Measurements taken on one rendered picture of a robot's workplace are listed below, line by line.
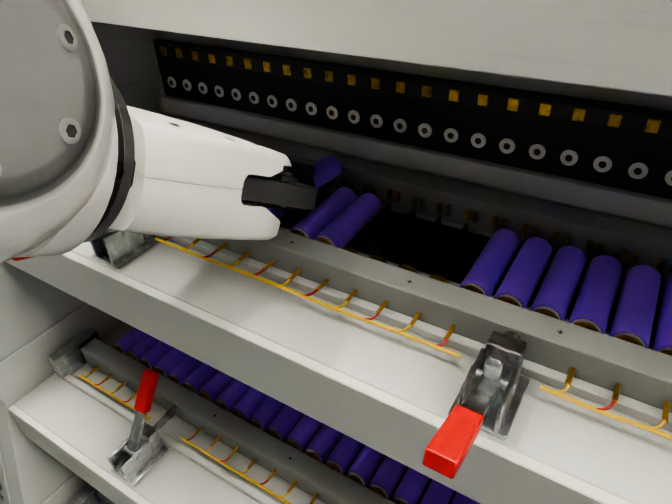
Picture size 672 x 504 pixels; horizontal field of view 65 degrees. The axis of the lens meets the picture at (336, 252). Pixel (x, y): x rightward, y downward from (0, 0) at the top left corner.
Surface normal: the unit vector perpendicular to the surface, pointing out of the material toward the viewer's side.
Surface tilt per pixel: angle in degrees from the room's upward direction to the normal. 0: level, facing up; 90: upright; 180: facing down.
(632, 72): 105
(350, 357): 15
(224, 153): 76
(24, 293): 90
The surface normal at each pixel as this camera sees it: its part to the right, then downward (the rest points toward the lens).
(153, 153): 0.75, 0.00
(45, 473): 0.85, 0.28
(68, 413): -0.04, -0.81
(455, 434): 0.14, -0.94
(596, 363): -0.53, 0.51
